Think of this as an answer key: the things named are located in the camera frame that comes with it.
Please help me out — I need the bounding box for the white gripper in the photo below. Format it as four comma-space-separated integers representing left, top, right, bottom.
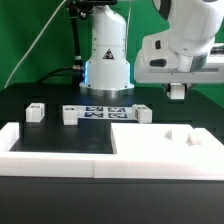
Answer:
134, 31, 224, 84

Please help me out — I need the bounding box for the white square tabletop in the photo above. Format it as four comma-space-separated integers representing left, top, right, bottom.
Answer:
111, 123, 224, 162

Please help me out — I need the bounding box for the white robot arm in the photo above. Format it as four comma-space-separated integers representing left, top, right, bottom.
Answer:
66, 0, 224, 95

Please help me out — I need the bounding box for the fiducial tag sheet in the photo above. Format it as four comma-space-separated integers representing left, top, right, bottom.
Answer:
77, 106, 135, 120

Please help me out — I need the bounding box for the white U-shaped fence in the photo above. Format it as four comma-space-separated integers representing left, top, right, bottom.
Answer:
0, 122, 224, 180

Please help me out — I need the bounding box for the black cable with connector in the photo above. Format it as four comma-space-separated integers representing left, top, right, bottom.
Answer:
39, 0, 88, 85

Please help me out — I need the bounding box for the white cable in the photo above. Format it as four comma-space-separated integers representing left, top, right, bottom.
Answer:
3, 0, 68, 90

